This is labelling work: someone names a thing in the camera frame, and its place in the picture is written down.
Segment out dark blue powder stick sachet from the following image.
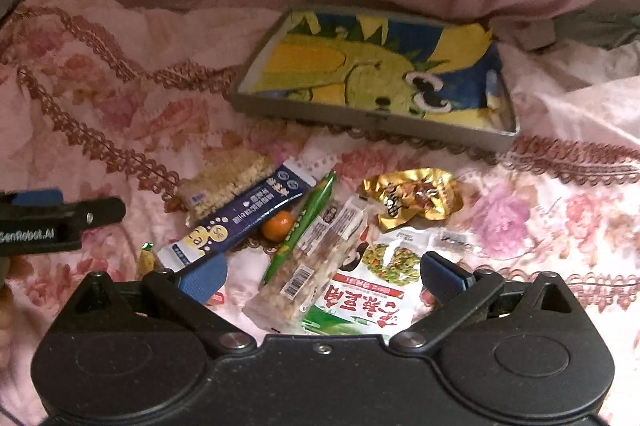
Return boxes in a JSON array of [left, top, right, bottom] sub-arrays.
[[156, 160, 317, 272]]

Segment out yellow green candy packet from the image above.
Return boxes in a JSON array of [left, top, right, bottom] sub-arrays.
[[137, 242, 157, 280]]

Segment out gold foil snack packet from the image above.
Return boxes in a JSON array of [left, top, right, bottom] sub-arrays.
[[360, 167, 463, 231]]

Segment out clear noodle cracker pack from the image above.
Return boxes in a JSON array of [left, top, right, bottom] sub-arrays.
[[177, 148, 276, 227]]

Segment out grey cardboard tray box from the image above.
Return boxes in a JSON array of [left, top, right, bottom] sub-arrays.
[[230, 4, 520, 153]]

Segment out clear peanut snack bag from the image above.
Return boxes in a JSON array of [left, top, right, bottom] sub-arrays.
[[243, 195, 369, 334]]

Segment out white green pickle packet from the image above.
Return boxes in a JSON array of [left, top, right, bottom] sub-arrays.
[[302, 225, 434, 339]]

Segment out green stick snack packet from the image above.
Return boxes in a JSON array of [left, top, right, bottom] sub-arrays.
[[262, 169, 337, 285]]

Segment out small orange mandarin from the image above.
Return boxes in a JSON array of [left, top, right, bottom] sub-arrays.
[[260, 211, 296, 243]]

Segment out small clear wrapper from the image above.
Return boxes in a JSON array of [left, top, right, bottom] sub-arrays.
[[435, 229, 474, 254]]

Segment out green grey folded cloth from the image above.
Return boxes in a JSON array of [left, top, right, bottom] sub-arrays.
[[553, 10, 640, 49]]

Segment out pink floral bed sheet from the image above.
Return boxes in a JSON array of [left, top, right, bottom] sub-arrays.
[[1, 0, 639, 425]]

